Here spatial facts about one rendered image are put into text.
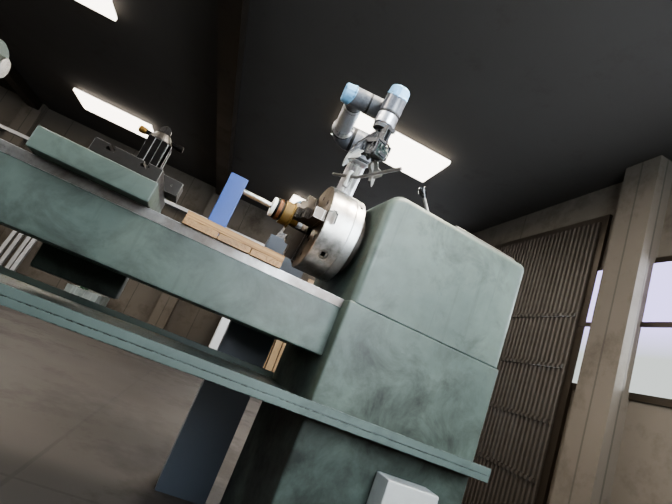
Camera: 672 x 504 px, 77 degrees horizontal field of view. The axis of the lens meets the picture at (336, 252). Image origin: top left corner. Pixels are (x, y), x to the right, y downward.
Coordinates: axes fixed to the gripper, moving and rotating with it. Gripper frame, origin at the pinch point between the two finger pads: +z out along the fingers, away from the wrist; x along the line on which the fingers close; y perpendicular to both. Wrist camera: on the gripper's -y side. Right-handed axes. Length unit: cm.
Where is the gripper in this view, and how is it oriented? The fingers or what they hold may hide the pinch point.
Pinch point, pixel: (355, 177)
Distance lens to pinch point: 151.8
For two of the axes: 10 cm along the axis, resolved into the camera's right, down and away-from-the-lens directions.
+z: -4.3, 9.0, -0.7
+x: 6.9, 3.8, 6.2
